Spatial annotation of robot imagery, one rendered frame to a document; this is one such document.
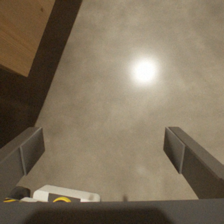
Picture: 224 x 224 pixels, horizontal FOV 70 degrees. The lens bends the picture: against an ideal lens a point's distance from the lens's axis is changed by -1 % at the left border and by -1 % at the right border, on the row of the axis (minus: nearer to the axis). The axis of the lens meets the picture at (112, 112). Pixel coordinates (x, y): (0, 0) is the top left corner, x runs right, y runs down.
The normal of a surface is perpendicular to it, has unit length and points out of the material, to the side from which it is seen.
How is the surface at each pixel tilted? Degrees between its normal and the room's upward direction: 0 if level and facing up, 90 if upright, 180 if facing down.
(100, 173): 0
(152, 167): 0
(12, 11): 90
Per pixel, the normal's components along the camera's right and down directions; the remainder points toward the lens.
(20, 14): 0.94, 0.29
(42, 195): -0.11, -0.14
